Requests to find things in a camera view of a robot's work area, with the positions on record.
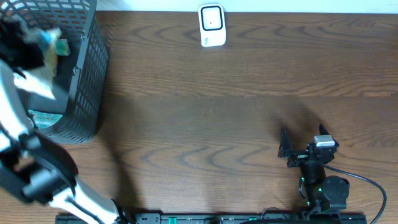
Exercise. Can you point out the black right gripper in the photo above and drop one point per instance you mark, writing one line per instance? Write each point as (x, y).
(298, 156)

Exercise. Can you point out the green tissue pack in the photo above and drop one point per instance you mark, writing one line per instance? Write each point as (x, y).
(62, 47)

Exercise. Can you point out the light teal wipes pack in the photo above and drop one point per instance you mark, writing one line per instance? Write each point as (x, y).
(41, 120)

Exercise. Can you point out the yellow blue snack bag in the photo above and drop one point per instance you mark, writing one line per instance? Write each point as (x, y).
(40, 78)

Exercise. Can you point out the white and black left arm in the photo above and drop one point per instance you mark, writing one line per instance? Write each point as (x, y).
(34, 168)

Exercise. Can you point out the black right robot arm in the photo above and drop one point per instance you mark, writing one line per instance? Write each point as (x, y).
(323, 193)

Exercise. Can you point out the dark grey mesh basket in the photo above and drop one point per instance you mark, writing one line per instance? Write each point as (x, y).
(78, 84)

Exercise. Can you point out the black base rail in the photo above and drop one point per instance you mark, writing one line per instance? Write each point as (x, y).
(155, 218)

